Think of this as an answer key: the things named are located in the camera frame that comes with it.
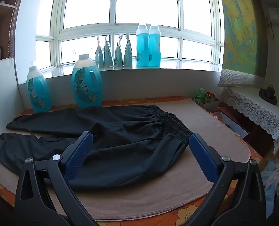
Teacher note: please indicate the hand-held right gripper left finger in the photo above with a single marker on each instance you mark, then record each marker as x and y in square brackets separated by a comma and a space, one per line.
[79, 155]

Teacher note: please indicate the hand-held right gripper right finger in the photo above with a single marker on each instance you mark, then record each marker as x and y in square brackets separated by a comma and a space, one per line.
[204, 157]

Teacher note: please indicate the black pants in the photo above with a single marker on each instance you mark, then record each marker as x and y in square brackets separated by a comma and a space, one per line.
[130, 146]

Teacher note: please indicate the red and white box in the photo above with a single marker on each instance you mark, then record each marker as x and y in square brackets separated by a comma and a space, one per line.
[231, 122]

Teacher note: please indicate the white storage box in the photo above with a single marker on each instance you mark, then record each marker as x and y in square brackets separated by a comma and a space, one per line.
[211, 106]

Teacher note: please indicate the gold lid jar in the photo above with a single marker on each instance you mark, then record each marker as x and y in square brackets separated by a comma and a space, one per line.
[210, 97]

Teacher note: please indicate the green carton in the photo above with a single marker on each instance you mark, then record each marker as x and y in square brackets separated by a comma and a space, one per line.
[201, 95]

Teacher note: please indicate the beige towel mat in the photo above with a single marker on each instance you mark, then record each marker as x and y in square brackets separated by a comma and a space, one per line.
[153, 197]

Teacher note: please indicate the large blue detergent bottle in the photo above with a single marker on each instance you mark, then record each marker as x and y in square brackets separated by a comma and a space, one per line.
[86, 84]

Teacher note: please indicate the white lace cloth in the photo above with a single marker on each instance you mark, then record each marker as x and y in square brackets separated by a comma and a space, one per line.
[259, 108]

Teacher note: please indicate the small blue detergent bottle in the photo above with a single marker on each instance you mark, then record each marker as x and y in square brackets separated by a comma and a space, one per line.
[38, 91]

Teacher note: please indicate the pile of light clothes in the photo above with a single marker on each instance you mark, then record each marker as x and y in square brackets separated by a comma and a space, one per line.
[277, 179]

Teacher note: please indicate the dark teapot ornament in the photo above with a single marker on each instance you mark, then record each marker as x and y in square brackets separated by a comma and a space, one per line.
[268, 95]

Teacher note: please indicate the white board panel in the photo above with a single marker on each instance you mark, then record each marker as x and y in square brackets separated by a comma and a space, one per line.
[5, 94]

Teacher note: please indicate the tall blue detergent bottle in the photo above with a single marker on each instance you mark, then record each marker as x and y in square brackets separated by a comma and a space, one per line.
[155, 49]
[142, 49]

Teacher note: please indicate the wooden shelf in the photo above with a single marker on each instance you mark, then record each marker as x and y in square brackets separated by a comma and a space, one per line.
[0, 28]

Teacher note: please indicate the landscape wall scroll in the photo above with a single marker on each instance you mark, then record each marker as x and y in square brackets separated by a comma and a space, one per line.
[240, 33]

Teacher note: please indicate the white window frame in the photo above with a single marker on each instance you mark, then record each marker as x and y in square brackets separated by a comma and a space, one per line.
[113, 9]

